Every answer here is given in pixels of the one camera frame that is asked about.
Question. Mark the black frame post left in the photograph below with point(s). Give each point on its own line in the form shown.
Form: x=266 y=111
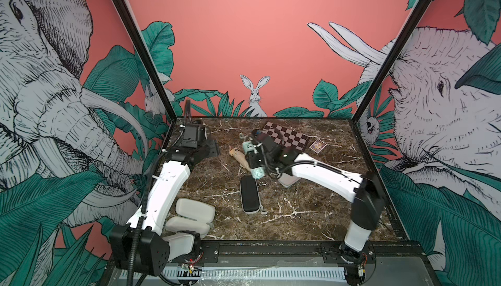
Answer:
x=131 y=25

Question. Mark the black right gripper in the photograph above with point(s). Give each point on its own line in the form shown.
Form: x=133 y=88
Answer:
x=251 y=159

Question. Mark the folding chess board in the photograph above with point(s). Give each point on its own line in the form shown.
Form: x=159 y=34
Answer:
x=286 y=137

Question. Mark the mint green umbrella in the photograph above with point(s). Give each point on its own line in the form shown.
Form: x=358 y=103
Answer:
x=253 y=156

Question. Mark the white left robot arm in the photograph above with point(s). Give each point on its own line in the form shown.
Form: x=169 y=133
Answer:
x=138 y=247

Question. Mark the purple card box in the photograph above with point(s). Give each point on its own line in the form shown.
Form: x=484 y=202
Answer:
x=318 y=146

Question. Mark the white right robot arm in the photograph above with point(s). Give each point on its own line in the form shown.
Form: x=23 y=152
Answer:
x=288 y=165

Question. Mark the black frame post right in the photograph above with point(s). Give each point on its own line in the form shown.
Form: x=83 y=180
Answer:
x=411 y=23

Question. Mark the white perforated strip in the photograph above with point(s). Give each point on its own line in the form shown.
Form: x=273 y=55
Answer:
x=329 y=274

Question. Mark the black frame post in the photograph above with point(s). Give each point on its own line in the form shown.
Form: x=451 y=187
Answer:
x=131 y=25
x=411 y=23

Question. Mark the black zippered umbrella case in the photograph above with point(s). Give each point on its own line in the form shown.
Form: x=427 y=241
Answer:
x=250 y=198

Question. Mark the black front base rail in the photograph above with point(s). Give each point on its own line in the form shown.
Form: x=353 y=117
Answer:
x=213 y=251

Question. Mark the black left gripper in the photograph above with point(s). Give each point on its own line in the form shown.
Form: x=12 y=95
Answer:
x=214 y=148

